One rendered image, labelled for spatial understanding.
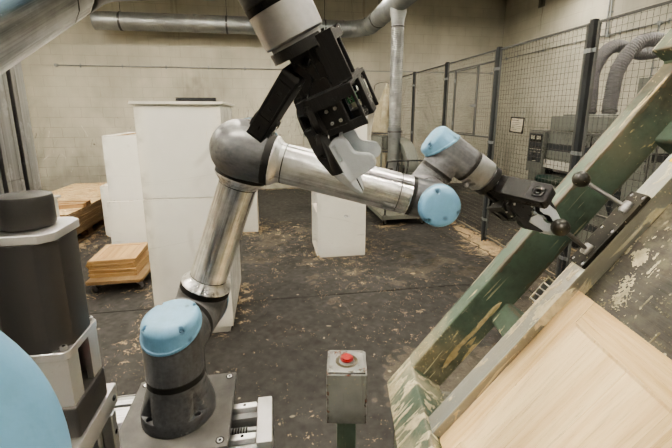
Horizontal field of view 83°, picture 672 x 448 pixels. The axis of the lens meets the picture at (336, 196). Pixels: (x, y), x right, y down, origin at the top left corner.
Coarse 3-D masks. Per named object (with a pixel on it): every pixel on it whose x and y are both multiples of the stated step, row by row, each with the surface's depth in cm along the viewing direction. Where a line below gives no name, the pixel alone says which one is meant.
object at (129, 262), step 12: (108, 252) 386; (120, 252) 386; (132, 252) 386; (144, 252) 403; (96, 264) 364; (108, 264) 365; (120, 264) 367; (132, 264) 369; (144, 264) 395; (96, 276) 367; (108, 276) 369; (120, 276) 371; (132, 276) 371; (144, 276) 373; (96, 288) 363
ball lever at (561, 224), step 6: (552, 222) 82; (558, 222) 81; (564, 222) 80; (552, 228) 82; (558, 228) 80; (564, 228) 80; (570, 228) 80; (558, 234) 81; (564, 234) 80; (570, 234) 82; (576, 240) 83; (582, 246) 84; (588, 246) 85; (582, 252) 85; (588, 252) 84
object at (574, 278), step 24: (648, 192) 82; (648, 216) 81; (624, 240) 82; (576, 264) 87; (600, 264) 84; (552, 288) 89; (576, 288) 85; (528, 312) 91; (552, 312) 86; (504, 336) 93; (528, 336) 88; (504, 360) 89; (480, 384) 90; (456, 408) 92; (432, 432) 94
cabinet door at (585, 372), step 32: (576, 320) 80; (608, 320) 74; (544, 352) 82; (576, 352) 76; (608, 352) 70; (640, 352) 65; (512, 384) 85; (544, 384) 78; (576, 384) 72; (608, 384) 67; (640, 384) 63; (480, 416) 87; (512, 416) 80; (544, 416) 74; (576, 416) 68; (608, 416) 64; (640, 416) 60
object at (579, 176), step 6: (576, 174) 87; (582, 174) 86; (588, 174) 86; (576, 180) 86; (582, 180) 86; (588, 180) 86; (576, 186) 88; (582, 186) 87; (588, 186) 87; (594, 186) 86; (600, 192) 85; (606, 192) 85; (612, 198) 84; (618, 204) 84; (624, 204) 83; (630, 204) 82; (624, 210) 82
